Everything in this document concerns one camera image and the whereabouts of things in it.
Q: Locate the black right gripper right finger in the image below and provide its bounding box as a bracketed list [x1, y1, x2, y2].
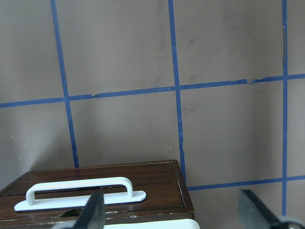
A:
[238, 189, 286, 229]

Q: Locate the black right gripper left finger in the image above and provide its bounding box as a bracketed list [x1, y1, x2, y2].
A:
[74, 193, 106, 229]

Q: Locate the white drawer handle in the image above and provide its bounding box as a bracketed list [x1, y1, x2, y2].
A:
[13, 177, 147, 212]

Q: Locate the dark wooden drawer cabinet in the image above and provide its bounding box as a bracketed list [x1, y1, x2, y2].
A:
[0, 159, 196, 229]

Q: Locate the white foam tray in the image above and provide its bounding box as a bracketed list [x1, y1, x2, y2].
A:
[104, 219, 200, 229]

